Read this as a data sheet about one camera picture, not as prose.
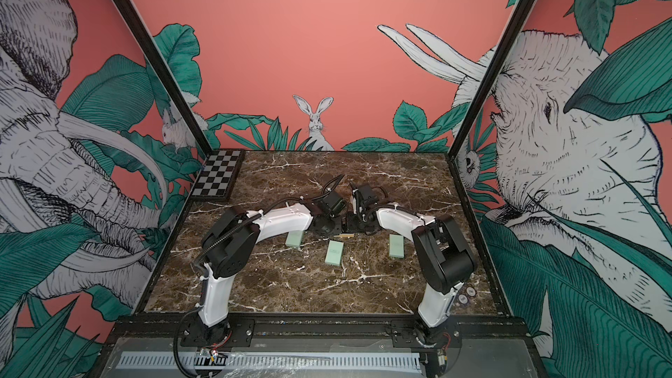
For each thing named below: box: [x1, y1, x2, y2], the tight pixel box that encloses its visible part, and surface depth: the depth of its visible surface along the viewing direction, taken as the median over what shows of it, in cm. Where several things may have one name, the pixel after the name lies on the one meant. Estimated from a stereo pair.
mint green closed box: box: [324, 239, 345, 267], surface depth 90 cm
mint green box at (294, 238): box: [285, 230, 305, 248], surface depth 92 cm
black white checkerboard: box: [189, 148, 246, 202], surface depth 111 cm
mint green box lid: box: [388, 233, 405, 259], surface depth 92 cm
